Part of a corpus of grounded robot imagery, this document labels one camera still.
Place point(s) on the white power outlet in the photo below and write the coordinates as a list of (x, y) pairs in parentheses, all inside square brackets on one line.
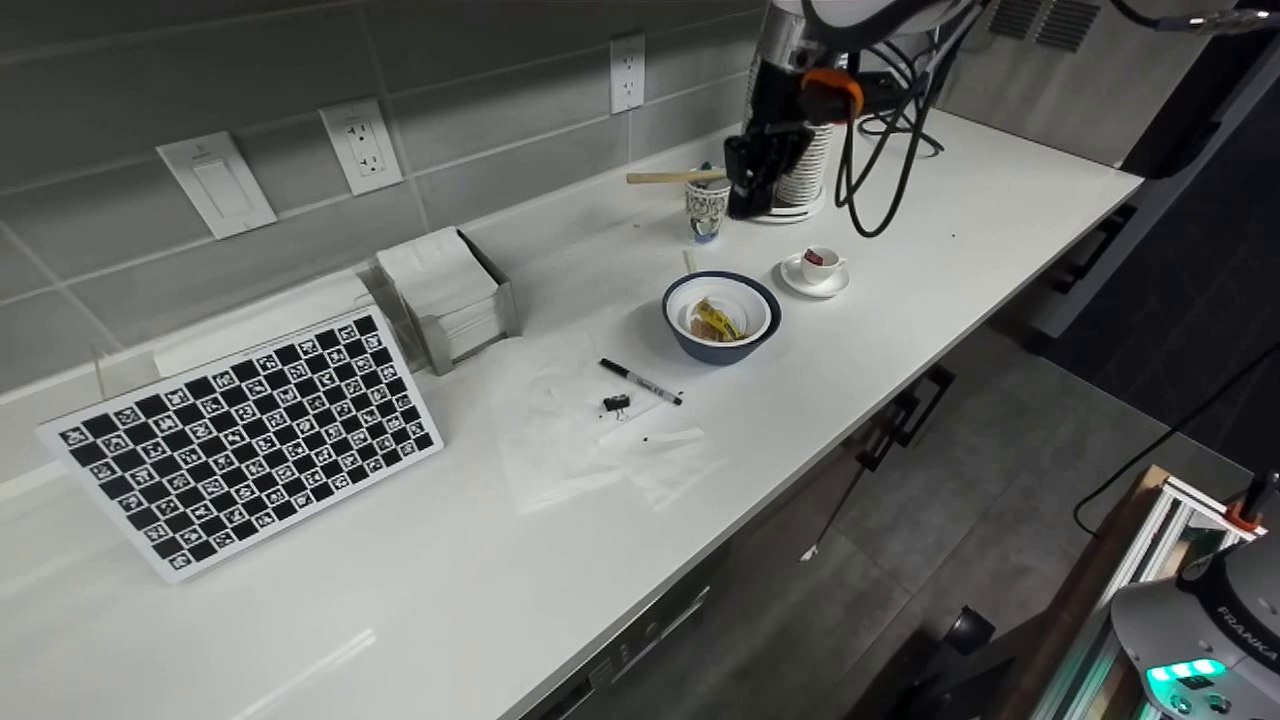
[(363, 147), (629, 71)]

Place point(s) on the orange wrist mount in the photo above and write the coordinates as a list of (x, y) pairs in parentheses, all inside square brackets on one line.
[(835, 90)]

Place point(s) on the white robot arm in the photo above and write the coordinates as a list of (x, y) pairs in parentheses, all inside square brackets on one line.
[(872, 26)]

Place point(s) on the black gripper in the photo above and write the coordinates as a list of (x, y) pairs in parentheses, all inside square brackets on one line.
[(778, 118)]

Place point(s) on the white blank wall plate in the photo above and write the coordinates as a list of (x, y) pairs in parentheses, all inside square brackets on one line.
[(219, 183)]

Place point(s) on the wooden stick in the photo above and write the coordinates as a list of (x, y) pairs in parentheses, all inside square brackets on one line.
[(660, 176)]

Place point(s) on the yellow food piece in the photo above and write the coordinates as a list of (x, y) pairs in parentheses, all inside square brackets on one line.
[(714, 320)]

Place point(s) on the small red white cup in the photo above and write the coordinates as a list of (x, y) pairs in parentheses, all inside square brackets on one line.
[(819, 258)]

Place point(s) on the clear plastic sheet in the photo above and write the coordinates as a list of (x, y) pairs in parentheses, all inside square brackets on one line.
[(584, 444)]

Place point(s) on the grey robot base green light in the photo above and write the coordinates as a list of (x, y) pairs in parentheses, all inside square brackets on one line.
[(1207, 640)]

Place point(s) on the black white checkerboard panel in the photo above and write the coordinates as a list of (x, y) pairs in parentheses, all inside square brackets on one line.
[(242, 443)]

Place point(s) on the glass jar with stick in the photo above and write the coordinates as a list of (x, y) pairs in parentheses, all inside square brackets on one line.
[(704, 208)]

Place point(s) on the black marker pen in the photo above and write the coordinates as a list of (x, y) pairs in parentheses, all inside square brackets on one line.
[(641, 380)]

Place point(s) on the small white scrap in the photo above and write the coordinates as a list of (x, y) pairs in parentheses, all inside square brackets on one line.
[(810, 551)]

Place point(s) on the dark metal stand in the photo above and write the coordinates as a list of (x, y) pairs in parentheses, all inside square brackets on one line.
[(882, 438)]

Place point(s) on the blue white bowl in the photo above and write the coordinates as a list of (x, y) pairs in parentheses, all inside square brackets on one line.
[(704, 351)]

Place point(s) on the small black floor object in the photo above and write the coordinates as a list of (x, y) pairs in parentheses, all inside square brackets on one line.
[(968, 628)]

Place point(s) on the wooden frame cart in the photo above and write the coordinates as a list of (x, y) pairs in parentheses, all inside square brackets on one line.
[(1135, 532)]

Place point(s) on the silver metal pot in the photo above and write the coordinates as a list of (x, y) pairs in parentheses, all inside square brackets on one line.
[(810, 167)]

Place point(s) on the white cardboard box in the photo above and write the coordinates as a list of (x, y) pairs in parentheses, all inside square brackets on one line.
[(447, 295)]

